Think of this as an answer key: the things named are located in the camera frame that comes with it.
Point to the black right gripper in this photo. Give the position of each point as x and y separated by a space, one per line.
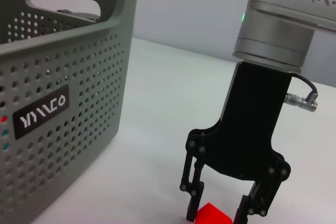
249 129

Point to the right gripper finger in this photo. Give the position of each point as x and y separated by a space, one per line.
195 197

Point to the red slope toy brick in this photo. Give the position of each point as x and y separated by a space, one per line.
210 213

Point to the grey-green perforated storage bin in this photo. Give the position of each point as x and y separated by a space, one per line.
65 90

